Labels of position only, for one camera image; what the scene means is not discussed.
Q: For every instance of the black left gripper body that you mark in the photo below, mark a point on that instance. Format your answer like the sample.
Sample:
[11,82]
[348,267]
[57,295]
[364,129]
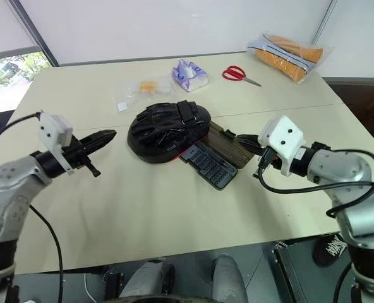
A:
[74,154]

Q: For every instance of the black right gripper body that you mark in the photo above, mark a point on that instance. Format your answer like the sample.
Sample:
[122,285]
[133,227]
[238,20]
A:
[267,158]

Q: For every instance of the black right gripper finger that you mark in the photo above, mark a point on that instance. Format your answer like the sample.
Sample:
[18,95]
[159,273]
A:
[248,137]
[253,147]

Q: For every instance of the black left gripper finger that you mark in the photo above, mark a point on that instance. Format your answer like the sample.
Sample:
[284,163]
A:
[98,144]
[103,134]

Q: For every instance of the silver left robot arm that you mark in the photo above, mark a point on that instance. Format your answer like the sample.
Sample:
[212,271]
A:
[14,180]

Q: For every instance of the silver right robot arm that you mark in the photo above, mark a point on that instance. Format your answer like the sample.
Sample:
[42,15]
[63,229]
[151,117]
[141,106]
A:
[341,167]

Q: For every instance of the black screwdriver bit case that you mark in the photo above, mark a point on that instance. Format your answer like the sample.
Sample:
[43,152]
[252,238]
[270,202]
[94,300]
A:
[210,165]

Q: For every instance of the clear bag with orange piece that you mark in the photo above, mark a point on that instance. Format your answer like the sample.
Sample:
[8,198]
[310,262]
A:
[146,90]

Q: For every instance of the black padded boxing mitt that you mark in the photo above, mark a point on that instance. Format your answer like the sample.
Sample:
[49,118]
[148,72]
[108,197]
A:
[166,132]

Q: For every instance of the purple white tissue pack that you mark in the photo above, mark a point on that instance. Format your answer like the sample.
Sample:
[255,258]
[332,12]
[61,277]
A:
[190,75]

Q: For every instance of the clear bag with orange sponges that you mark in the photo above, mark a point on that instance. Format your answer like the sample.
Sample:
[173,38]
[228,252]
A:
[288,58]

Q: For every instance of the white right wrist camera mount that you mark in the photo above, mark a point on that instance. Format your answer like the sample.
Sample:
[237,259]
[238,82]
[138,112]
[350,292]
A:
[283,134]

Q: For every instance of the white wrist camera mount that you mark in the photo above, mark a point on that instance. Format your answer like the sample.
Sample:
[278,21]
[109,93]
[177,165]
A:
[283,134]
[56,129]

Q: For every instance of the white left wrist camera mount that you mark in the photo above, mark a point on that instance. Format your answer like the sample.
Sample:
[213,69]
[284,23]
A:
[56,129]

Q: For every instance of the dark metal box frame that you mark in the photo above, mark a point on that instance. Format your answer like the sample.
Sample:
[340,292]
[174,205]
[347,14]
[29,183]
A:
[289,271]

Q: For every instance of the dark window frame post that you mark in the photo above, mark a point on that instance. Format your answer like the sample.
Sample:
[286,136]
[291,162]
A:
[35,31]

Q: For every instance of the grey partition frame post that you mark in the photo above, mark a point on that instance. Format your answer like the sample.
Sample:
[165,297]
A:
[324,20]

